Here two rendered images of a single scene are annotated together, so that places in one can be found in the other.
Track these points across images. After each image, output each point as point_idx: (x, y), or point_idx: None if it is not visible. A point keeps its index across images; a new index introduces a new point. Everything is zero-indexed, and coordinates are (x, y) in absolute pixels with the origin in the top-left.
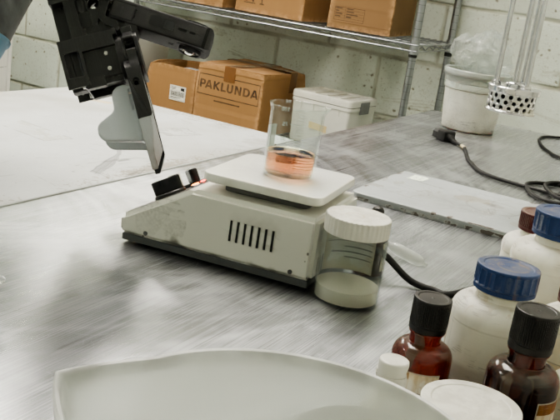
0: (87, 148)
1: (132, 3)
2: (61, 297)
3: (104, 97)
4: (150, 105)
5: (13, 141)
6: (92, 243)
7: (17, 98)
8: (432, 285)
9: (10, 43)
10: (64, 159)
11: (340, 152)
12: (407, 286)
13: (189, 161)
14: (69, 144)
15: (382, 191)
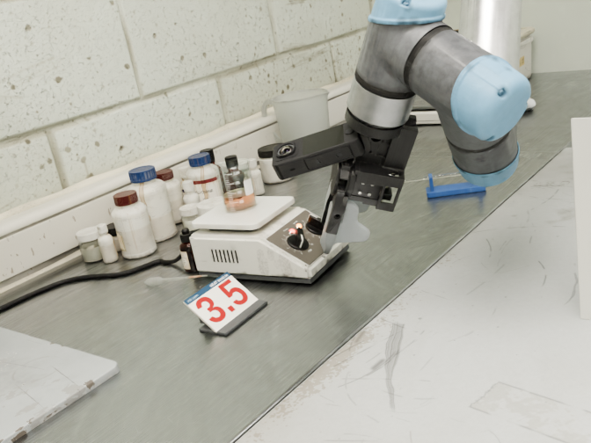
0: (432, 380)
1: (340, 125)
2: (368, 213)
3: (369, 204)
4: (328, 188)
5: (530, 363)
6: (366, 243)
7: None
8: (158, 269)
9: (453, 162)
10: (442, 339)
11: None
12: (177, 264)
13: (294, 395)
14: (461, 383)
15: (78, 374)
